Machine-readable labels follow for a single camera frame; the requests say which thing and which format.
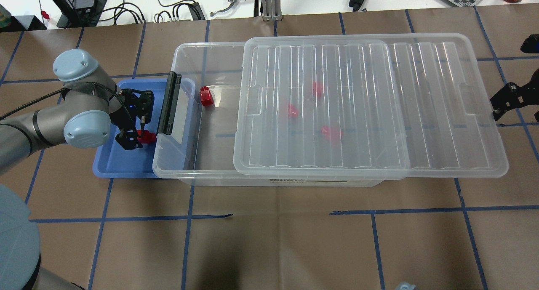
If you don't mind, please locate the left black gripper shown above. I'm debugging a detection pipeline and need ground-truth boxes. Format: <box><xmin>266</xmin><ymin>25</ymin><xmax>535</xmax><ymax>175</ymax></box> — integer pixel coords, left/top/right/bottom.
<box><xmin>110</xmin><ymin>89</ymin><xmax>155</xmax><ymax>150</ymax></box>

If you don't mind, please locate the red block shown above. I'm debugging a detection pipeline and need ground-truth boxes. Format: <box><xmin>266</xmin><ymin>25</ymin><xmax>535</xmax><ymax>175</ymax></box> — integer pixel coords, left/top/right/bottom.
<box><xmin>321</xmin><ymin>125</ymin><xmax>344</xmax><ymax>144</ymax></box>
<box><xmin>200</xmin><ymin>85</ymin><xmax>214</xmax><ymax>106</ymax></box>
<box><xmin>137</xmin><ymin>130</ymin><xmax>157</xmax><ymax>144</ymax></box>
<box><xmin>287</xmin><ymin>104</ymin><xmax>300</xmax><ymax>120</ymax></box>
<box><xmin>312</xmin><ymin>81</ymin><xmax>326</xmax><ymax>98</ymax></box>

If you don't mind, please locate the clear ribbed box lid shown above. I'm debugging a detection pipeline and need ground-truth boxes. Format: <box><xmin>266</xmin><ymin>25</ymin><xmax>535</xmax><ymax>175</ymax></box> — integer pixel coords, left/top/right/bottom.
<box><xmin>233</xmin><ymin>33</ymin><xmax>509</xmax><ymax>180</ymax></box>

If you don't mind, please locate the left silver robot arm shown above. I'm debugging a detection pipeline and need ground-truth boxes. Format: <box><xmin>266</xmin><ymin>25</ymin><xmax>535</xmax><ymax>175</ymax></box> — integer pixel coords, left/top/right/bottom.
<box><xmin>0</xmin><ymin>49</ymin><xmax>154</xmax><ymax>290</ymax></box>

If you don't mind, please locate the blue plastic tray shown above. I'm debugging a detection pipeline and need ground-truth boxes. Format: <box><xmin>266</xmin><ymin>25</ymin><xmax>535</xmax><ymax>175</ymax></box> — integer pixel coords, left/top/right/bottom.
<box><xmin>93</xmin><ymin>78</ymin><xmax>202</xmax><ymax>178</ymax></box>

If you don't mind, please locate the clear plastic storage box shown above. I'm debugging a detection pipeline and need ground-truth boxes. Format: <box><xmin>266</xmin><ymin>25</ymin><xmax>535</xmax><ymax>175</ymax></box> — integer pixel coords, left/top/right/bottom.
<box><xmin>168</xmin><ymin>41</ymin><xmax>381</xmax><ymax>188</ymax></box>

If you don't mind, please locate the red block under lid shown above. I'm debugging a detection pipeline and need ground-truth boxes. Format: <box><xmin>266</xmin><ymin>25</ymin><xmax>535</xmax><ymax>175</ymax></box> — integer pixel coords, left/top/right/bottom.
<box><xmin>287</xmin><ymin>104</ymin><xmax>300</xmax><ymax>120</ymax></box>
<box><xmin>321</xmin><ymin>125</ymin><xmax>344</xmax><ymax>144</ymax></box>
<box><xmin>312</xmin><ymin>81</ymin><xmax>326</xmax><ymax>98</ymax></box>

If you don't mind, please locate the black power adapter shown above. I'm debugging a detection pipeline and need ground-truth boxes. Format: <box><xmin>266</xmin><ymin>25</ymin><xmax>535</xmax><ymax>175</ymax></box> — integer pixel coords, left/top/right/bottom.
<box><xmin>187</xmin><ymin>2</ymin><xmax>206</xmax><ymax>20</ymax></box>

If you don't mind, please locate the black monitor stand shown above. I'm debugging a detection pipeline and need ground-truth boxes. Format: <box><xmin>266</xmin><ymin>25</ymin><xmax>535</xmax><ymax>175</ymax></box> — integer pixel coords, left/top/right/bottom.
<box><xmin>52</xmin><ymin>0</ymin><xmax>107</xmax><ymax>29</ymax></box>

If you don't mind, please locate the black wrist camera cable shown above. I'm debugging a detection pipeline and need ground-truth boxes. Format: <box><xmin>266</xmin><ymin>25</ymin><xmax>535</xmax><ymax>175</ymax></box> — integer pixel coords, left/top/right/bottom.
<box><xmin>0</xmin><ymin>82</ymin><xmax>139</xmax><ymax>135</ymax></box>

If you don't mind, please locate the aluminium frame post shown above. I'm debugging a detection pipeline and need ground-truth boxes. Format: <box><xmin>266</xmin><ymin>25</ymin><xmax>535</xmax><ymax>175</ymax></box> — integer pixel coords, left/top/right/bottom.
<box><xmin>261</xmin><ymin>0</ymin><xmax>283</xmax><ymax>22</ymax></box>

